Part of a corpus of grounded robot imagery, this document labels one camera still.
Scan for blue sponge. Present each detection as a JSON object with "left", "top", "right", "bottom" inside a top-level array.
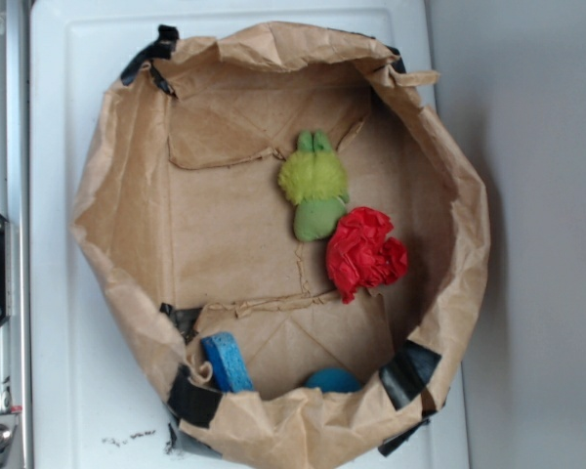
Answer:
[{"left": 200, "top": 331, "right": 255, "bottom": 393}]

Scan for brown paper bag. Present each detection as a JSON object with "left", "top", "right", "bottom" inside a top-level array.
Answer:
[{"left": 72, "top": 21, "right": 490, "bottom": 468}]

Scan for green plush toy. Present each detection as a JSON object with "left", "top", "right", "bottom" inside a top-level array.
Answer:
[{"left": 277, "top": 130, "right": 350, "bottom": 242}]

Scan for red crumpled tissue paper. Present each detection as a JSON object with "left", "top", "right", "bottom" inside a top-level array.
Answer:
[{"left": 325, "top": 207, "right": 408, "bottom": 304}]

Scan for blue ball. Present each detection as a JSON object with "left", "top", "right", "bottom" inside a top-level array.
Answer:
[{"left": 304, "top": 367, "right": 362, "bottom": 393}]

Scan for white plastic bin lid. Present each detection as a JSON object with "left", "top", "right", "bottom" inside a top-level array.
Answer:
[{"left": 27, "top": 0, "right": 472, "bottom": 469}]

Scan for aluminium frame rail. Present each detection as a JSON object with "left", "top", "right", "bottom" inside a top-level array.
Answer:
[{"left": 0, "top": 1, "right": 33, "bottom": 468}]

